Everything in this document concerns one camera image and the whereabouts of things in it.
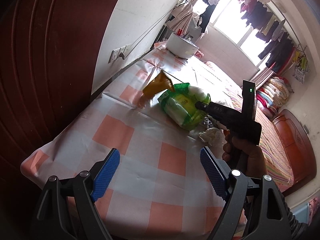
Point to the brown wooden headboard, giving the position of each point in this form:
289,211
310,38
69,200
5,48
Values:
298,149

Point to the dark red wooden door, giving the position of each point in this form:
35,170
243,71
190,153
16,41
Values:
49,49

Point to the beige tied curtain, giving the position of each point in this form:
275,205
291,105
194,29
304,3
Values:
183,15

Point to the green plastic snack bag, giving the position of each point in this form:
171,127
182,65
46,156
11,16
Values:
180,105

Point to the hanging dark clothes row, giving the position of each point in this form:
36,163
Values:
243,37

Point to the white wall power socket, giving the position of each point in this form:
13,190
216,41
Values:
121,52

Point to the orange white checkered tablecloth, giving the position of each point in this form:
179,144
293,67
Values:
160,189

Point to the light blue plastic box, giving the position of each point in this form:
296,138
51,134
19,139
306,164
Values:
302,212

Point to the yellow brown crumpled wrapper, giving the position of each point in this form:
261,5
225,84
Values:
160,83

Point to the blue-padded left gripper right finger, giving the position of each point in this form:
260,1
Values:
267,217

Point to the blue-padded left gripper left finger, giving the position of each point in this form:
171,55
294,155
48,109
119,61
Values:
86,188

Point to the striped colourful bedspread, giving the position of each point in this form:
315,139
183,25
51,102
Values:
276,160

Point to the stack of folded quilts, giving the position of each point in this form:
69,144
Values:
273,95

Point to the grey white washing machine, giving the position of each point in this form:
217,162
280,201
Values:
193,32

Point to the person's right hand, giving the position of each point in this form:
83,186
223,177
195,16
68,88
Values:
252,162

